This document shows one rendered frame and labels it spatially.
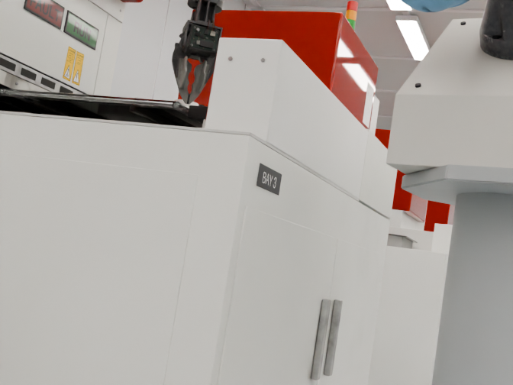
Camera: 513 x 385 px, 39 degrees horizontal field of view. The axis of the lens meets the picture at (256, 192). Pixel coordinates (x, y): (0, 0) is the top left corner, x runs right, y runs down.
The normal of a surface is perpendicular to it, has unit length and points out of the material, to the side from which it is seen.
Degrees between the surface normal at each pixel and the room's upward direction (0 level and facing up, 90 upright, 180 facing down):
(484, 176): 90
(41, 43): 90
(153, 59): 90
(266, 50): 90
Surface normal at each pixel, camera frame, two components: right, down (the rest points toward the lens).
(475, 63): -0.22, -0.83
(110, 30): 0.92, 0.11
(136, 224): -0.35, -0.14
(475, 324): -0.67, -0.18
